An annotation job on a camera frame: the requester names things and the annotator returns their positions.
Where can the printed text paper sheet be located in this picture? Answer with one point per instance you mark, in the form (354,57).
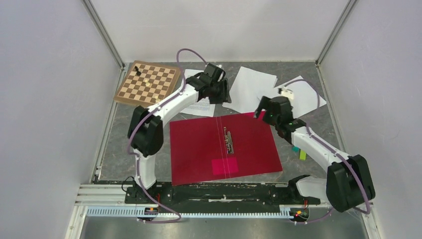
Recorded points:
(201,108)

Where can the white slotted cable duct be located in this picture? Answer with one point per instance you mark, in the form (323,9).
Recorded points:
(143,212)

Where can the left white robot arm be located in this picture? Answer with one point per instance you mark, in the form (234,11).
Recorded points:
(146,130)

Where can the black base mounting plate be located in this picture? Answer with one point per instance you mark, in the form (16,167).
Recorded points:
(217,197)

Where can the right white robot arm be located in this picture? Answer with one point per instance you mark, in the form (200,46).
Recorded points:
(348,183)

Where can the wooden chessboard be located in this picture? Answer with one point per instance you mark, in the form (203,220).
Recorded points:
(133,91)

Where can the silver folder clip mechanism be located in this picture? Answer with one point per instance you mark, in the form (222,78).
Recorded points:
(228,141)

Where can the yellow marker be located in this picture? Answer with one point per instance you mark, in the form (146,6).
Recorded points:
(302,155)

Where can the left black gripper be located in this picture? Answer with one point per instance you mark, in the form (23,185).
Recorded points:
(225,96)

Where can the red clip file folder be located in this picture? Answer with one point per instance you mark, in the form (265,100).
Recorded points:
(198,151)

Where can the left aluminium frame post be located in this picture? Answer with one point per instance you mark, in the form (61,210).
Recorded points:
(92,12)

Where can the aluminium frame post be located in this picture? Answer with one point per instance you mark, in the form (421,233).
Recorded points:
(92,12)
(336,31)

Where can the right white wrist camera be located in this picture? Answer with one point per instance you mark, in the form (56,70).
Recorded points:
(285,92)

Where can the white paper sheet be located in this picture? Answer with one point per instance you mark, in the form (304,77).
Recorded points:
(306,98)

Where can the right aluminium frame post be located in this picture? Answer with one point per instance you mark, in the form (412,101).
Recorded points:
(336,31)

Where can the blank white paper stack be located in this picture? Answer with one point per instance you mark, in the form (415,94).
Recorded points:
(248,88)

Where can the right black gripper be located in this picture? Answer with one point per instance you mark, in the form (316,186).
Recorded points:
(263,104)

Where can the black chess piece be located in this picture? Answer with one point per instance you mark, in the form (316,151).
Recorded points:
(138,73)

